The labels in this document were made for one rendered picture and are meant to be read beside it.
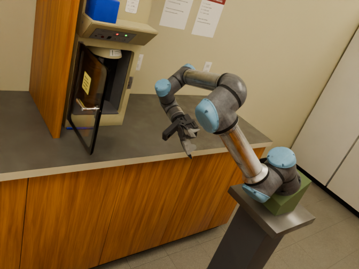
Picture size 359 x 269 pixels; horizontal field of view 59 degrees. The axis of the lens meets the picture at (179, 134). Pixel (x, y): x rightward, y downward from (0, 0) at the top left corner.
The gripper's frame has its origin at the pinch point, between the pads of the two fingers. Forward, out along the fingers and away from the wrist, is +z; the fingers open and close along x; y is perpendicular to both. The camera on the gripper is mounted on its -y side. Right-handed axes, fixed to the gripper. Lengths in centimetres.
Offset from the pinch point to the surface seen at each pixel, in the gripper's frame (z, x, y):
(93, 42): -54, -26, -27
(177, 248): -5, 125, 7
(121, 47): -54, -21, -14
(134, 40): -51, -26, -8
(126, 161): -16.1, 16.6, -25.3
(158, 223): -10, 84, -8
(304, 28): -115, 32, 176
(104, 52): -56, -19, -22
